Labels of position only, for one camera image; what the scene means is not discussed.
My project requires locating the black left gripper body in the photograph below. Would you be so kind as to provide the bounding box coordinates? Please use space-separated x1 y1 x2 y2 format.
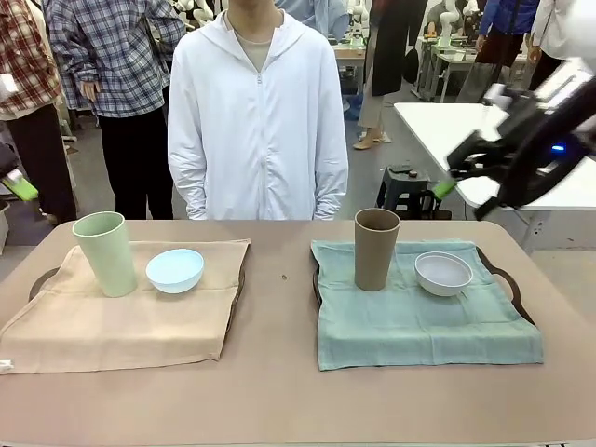
0 141 21 181

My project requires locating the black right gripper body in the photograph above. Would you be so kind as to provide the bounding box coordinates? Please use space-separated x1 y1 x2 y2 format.
445 92 551 182

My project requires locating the white bowl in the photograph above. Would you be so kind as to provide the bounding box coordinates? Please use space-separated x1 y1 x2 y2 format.
414 251 475 298

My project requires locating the brown tall cup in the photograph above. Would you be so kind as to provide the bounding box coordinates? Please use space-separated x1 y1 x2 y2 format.
353 208 401 292

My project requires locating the pale green tall cup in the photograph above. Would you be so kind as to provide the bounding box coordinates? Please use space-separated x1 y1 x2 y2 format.
72 211 139 298

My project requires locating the teal cloth mat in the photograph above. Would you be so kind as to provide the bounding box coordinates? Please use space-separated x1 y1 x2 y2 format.
310 238 545 373

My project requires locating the beige cloth mat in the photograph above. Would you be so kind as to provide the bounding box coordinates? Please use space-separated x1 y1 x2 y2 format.
0 238 251 375

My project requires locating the light blue bowl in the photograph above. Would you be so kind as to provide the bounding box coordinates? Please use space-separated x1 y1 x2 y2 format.
145 248 206 295

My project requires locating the person's left forearm white sleeve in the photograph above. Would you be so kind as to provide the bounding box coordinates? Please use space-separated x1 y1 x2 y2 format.
311 148 349 221

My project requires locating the person's right forearm white sleeve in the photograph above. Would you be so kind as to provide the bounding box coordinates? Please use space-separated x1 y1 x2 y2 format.
168 148 210 221

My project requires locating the dark brown tray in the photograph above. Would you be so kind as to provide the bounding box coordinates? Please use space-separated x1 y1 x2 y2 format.
27 260 247 348
311 245 537 328

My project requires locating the dark plastic stool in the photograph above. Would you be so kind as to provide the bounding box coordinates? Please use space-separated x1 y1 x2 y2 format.
375 163 441 221

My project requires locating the person in red plaid shirt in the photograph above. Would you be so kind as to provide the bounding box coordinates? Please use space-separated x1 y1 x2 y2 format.
0 0 78 225

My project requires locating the white side table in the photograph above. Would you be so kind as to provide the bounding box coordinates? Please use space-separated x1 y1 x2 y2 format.
393 102 596 255

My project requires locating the person in black coat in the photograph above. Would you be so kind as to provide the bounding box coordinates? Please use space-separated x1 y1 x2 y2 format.
357 0 428 151

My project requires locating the person in white shirt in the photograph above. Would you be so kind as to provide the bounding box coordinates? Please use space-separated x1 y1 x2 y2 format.
528 0 575 92

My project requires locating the person in blue jacket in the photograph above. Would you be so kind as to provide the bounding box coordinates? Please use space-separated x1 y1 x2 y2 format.
474 0 541 66

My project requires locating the person in blue plaid shirt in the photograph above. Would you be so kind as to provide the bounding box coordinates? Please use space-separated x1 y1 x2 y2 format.
48 0 187 221

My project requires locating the person in white hoodie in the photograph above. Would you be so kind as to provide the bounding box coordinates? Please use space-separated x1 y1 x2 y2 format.
167 0 349 221

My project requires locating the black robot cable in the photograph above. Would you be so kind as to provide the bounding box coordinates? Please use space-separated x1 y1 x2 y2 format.
473 76 596 223

